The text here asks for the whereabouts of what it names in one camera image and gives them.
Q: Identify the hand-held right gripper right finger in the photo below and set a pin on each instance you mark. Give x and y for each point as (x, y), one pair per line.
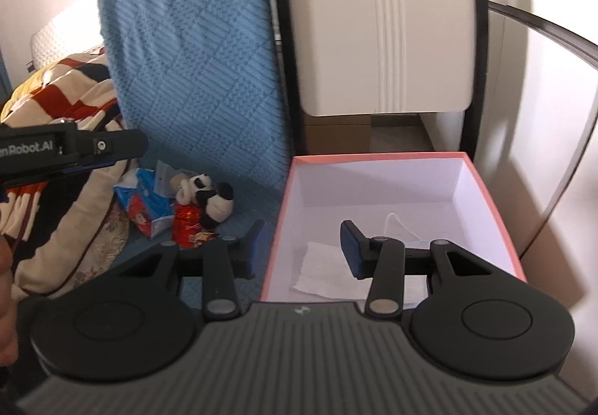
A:
(355, 256)

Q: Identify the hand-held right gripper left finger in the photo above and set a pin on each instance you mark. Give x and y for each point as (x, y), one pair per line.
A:
(256, 256)

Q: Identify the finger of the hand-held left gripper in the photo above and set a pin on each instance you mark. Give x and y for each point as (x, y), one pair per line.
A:
(88, 166)
(117, 145)

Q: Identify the clear zip bag with beige toy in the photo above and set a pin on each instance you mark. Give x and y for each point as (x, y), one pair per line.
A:
(180, 188)

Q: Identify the pink box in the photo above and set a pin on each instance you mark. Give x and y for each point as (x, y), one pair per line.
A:
(373, 181)

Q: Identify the person's left hand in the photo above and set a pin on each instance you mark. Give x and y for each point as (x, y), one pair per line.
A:
(7, 303)

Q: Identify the white tissue sheet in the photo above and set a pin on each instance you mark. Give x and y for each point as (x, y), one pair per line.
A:
(322, 270)

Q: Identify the blue face mask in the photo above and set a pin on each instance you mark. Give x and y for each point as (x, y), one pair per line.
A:
(416, 244)

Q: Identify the striped blanket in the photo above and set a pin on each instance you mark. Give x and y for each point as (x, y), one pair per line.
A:
(56, 88)

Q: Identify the panda plush toy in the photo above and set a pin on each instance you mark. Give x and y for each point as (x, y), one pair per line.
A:
(212, 205)

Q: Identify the floral cushion with maroon piping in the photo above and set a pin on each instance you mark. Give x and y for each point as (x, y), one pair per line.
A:
(70, 233)

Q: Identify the blue tissue packet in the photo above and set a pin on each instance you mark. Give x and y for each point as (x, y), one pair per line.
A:
(145, 209)

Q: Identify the red snack packet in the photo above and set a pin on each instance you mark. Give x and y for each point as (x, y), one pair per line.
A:
(187, 228)

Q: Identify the blue curtain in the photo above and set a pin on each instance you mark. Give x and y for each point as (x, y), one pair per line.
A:
(3, 69)

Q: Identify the white textured pillow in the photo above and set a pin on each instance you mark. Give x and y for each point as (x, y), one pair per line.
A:
(60, 37)

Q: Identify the blue textured chair cover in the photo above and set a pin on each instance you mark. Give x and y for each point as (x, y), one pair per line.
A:
(196, 46)

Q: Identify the beige chair with black frame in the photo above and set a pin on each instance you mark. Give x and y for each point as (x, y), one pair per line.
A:
(350, 46)

